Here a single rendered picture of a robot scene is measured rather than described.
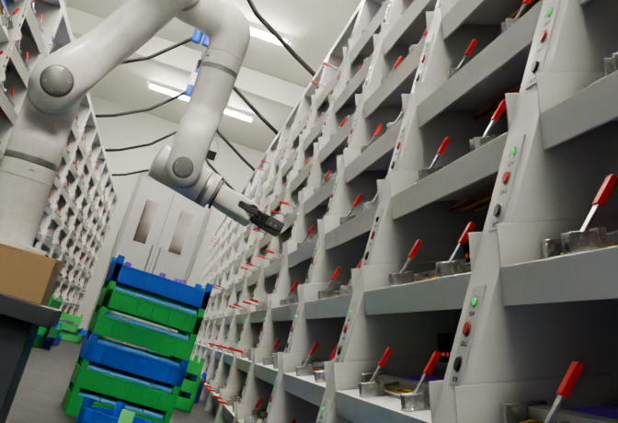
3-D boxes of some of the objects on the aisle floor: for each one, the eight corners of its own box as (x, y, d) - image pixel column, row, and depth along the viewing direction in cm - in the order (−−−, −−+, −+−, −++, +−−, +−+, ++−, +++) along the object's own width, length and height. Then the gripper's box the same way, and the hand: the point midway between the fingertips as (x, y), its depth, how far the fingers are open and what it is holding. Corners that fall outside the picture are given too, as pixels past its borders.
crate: (64, 413, 258) (74, 385, 260) (61, 405, 278) (70, 379, 279) (164, 440, 266) (172, 414, 268) (154, 429, 285) (162, 405, 287)
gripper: (223, 172, 204) (292, 212, 205) (217, 183, 220) (282, 221, 221) (206, 200, 202) (277, 241, 204) (202, 210, 218) (268, 247, 219)
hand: (272, 226), depth 212 cm, fingers open, 3 cm apart
